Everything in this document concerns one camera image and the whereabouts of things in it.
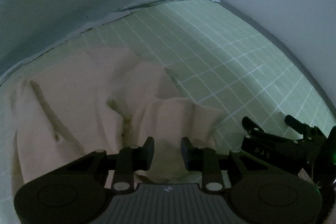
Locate beige pink garment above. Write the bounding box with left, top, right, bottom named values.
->
left=9, top=48, right=223, bottom=186

